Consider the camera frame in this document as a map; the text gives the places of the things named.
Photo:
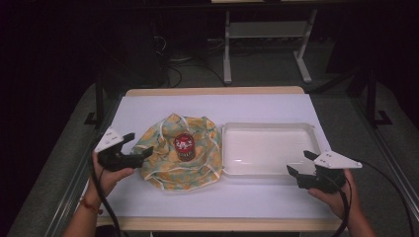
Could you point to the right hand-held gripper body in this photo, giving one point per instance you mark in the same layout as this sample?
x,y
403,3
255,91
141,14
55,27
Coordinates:
x,y
324,176

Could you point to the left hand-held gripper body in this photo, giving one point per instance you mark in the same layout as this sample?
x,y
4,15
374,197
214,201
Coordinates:
x,y
116,160

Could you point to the person's left hand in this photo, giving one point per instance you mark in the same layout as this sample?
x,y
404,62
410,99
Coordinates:
x,y
108,181

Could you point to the person's right hand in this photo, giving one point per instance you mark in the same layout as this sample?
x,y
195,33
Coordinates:
x,y
339,200

